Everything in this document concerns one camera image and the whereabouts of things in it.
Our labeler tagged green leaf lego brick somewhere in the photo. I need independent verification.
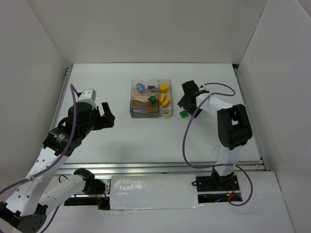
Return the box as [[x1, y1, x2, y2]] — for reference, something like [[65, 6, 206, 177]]
[[179, 110, 189, 118]]

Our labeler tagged yellow lego brick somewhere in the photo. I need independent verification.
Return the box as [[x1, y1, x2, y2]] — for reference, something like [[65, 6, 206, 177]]
[[159, 93, 166, 104], [162, 97, 170, 108]]

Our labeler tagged yellow flower lego piece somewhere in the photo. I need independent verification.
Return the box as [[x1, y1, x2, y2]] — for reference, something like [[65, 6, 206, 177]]
[[159, 83, 170, 93]]

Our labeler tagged green square lego brick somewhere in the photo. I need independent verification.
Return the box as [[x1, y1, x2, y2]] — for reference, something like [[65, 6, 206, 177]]
[[148, 96, 156, 103]]

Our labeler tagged purple lego brick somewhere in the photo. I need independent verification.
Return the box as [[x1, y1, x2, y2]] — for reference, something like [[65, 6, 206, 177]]
[[146, 85, 157, 91]]

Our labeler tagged purple lotus lego piece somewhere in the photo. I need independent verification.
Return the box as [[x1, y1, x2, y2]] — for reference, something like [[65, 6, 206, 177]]
[[136, 83, 145, 91]]

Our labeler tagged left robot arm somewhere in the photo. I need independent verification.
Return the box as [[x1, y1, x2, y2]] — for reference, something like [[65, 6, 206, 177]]
[[0, 102, 115, 233]]

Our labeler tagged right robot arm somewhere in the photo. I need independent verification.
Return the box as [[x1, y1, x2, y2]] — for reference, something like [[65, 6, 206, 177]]
[[178, 80, 253, 191]]

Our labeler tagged tall clear drawer bin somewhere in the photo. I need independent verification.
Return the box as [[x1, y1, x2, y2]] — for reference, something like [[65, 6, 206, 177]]
[[158, 80, 173, 117]]

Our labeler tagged grey tinted plastic bin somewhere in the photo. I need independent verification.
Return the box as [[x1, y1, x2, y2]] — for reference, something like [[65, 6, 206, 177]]
[[129, 101, 159, 118]]

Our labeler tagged clear plastic bin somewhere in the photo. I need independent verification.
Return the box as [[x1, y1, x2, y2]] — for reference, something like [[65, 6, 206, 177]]
[[131, 78, 158, 91]]

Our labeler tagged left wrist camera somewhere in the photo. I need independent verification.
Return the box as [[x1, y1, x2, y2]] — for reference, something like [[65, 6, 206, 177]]
[[77, 88, 97, 108]]

